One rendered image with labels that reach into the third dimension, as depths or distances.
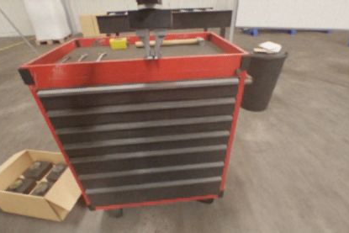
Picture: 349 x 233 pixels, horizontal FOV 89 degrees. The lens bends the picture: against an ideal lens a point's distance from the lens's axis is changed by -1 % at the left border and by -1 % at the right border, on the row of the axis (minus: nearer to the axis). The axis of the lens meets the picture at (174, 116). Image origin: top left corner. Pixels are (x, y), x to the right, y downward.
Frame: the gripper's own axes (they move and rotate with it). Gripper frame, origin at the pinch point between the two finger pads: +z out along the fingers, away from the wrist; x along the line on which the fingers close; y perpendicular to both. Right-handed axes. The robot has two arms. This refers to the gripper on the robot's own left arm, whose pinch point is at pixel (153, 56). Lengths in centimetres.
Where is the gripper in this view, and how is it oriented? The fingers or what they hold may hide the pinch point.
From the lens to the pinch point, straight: 62.9
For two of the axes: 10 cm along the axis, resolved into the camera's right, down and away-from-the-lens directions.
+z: 0.3, 9.3, 3.6
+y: 0.1, -3.6, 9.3
